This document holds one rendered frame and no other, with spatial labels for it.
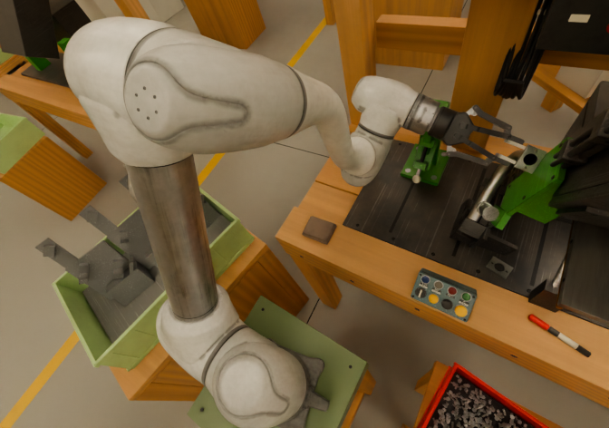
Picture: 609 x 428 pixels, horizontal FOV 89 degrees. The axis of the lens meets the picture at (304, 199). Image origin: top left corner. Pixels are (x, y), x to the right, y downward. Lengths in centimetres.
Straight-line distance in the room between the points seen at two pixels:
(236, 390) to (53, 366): 220
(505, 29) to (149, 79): 86
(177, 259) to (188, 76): 38
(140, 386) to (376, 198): 102
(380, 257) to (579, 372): 52
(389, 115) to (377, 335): 132
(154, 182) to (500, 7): 86
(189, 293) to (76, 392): 199
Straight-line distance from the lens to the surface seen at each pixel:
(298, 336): 94
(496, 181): 99
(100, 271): 136
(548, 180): 78
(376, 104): 81
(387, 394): 183
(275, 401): 71
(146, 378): 131
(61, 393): 269
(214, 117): 31
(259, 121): 34
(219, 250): 116
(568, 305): 80
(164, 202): 52
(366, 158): 79
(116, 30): 44
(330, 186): 119
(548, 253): 111
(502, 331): 99
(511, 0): 97
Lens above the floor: 183
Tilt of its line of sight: 54 degrees down
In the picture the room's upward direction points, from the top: 23 degrees counter-clockwise
